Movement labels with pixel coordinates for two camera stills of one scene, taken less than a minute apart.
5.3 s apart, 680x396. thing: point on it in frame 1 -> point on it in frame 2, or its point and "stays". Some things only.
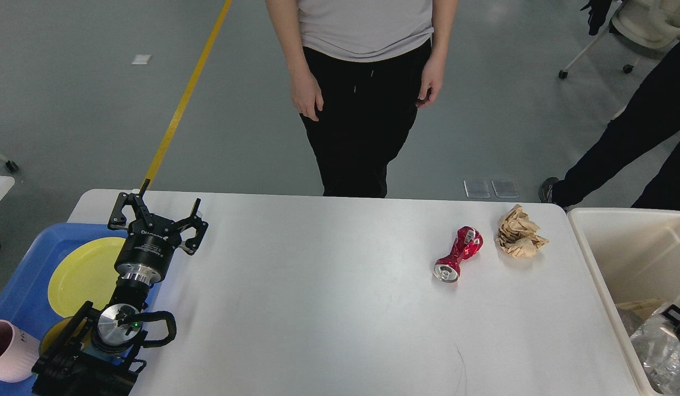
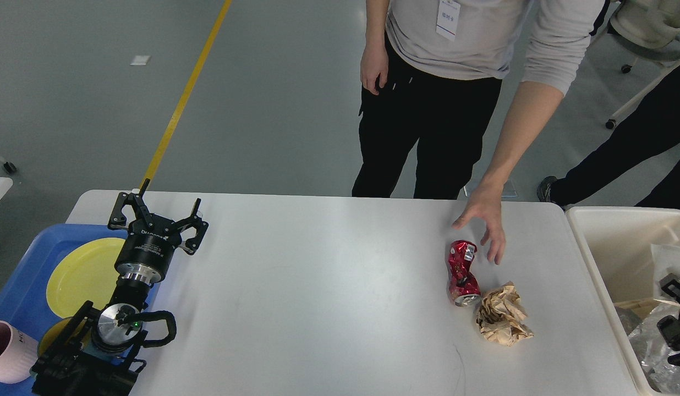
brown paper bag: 645,308 stays
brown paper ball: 517,233 -> 500,315
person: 358,69 -> 435,70
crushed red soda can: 468,243 -> 464,289
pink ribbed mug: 12,352 stays
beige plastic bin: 632,254 stays
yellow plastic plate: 85,271 stays
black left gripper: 148,247 stays
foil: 664,355 stays
